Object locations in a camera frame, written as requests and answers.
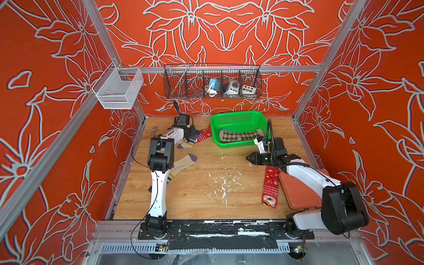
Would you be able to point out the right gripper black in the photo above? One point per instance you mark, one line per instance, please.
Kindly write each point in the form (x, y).
(255, 158)

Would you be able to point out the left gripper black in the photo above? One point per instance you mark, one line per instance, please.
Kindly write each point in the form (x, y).
(192, 131)

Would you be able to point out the cream striped sock purple toe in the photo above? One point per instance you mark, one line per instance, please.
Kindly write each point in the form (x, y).
(180, 165)

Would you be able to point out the brown argyle sock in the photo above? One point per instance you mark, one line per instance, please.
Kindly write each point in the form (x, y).
(230, 136)

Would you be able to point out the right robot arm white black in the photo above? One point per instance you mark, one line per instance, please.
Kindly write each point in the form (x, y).
(342, 209)

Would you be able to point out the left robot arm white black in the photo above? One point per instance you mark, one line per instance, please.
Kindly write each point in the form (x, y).
(160, 163)

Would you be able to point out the red snowflake sock far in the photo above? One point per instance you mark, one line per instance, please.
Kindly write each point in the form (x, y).
(204, 134)

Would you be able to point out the red christmas sock near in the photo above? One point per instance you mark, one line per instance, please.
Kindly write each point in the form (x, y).
(270, 189)

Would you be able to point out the orange plastic tool case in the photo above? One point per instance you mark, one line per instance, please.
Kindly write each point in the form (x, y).
(303, 186)

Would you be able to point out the teal box in basket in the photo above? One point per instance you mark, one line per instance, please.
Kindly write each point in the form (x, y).
(214, 86)

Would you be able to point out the green plastic basket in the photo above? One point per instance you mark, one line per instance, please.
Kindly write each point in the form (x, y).
(238, 122)

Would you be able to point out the white device with dial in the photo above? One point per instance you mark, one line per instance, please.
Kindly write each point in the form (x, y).
(231, 88)

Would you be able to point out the white box with dots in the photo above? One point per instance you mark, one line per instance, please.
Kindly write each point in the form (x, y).
(248, 91)

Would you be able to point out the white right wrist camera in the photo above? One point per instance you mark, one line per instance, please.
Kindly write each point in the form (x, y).
(262, 144)

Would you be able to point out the orange handled adjustable wrench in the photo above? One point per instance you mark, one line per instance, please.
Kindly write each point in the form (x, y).
(153, 131)

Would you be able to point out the black wire wall basket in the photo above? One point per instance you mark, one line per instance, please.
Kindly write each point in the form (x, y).
(198, 81)

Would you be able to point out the clear acrylic wall box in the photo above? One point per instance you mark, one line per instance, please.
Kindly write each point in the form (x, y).
(113, 92)

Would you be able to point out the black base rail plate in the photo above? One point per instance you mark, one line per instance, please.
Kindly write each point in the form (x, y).
(223, 234)

